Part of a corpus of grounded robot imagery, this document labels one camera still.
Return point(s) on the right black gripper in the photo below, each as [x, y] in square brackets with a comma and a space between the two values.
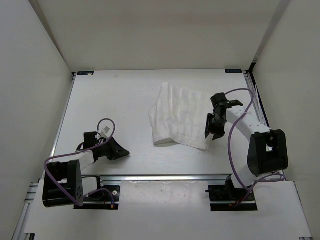
[218, 133]

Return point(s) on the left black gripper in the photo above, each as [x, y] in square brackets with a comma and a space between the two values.
[117, 150]

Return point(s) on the white skirt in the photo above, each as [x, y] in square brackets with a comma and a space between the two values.
[180, 115]

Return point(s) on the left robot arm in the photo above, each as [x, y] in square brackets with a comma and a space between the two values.
[64, 183]

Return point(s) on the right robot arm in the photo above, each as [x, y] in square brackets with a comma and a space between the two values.
[267, 150]

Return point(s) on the right blue table label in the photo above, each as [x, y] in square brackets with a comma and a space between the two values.
[233, 71]

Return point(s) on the blue table label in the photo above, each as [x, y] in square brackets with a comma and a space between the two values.
[233, 71]
[85, 73]

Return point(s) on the front white cover board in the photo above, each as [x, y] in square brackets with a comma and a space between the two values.
[174, 211]

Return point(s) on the left blue table label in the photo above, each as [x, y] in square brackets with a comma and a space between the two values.
[85, 73]

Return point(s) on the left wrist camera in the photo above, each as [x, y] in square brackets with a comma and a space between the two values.
[104, 132]

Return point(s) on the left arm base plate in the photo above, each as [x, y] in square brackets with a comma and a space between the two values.
[107, 198]

